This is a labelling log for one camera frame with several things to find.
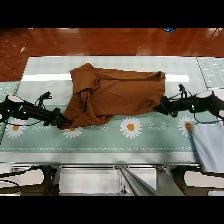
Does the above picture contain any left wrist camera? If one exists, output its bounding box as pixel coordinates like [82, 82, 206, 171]
[34, 91, 54, 108]

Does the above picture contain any light blue garment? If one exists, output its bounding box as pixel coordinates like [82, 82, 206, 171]
[191, 122, 224, 175]

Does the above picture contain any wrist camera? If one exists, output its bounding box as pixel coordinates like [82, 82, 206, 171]
[34, 91, 54, 108]
[177, 83, 194, 100]

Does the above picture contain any brown T-shirt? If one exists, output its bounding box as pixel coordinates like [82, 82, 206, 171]
[59, 62, 167, 130]

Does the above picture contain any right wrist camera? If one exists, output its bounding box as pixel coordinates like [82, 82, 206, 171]
[177, 83, 194, 100]

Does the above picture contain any silver frame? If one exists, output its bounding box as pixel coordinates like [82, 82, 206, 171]
[0, 162, 224, 197]

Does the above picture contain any black cable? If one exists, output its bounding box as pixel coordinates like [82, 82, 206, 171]
[192, 111, 224, 126]

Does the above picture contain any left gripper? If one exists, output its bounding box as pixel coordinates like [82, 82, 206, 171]
[46, 111, 70, 130]

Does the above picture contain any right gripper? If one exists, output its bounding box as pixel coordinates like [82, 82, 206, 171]
[154, 96, 175, 117]

